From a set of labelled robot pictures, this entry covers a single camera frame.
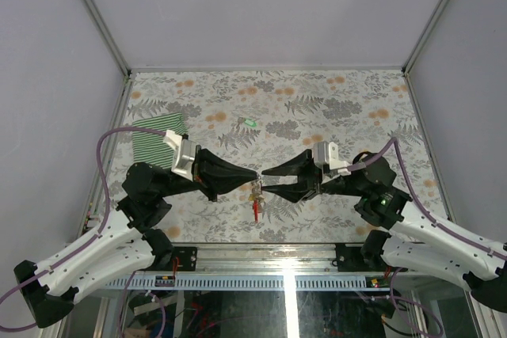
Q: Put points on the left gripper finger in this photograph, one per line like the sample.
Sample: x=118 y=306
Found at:
x=222 y=168
x=213 y=187

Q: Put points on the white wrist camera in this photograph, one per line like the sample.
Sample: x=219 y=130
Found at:
x=326 y=157
x=184 y=154

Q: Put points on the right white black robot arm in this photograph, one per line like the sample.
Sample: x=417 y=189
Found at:
x=406 y=234

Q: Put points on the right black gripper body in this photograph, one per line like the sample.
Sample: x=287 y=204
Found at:
x=313 y=177

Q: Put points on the grey red key ring holder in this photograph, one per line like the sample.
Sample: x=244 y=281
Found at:
x=257 y=199

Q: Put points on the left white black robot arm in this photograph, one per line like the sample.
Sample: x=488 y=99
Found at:
x=127 y=239

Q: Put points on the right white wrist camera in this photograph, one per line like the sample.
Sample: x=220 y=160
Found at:
x=326 y=157

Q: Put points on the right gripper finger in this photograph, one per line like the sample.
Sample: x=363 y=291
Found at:
x=290 y=192
x=293 y=167

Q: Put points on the green striped cloth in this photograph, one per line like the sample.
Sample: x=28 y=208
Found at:
x=150 y=148

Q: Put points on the green key tag centre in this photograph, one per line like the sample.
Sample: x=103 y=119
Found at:
x=247 y=122

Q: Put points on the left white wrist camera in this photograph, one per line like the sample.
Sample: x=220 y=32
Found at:
x=184 y=154

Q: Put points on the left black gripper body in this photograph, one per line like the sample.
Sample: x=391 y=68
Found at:
x=212 y=186

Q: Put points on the aluminium front rail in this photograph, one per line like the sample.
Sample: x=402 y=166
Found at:
x=225 y=267

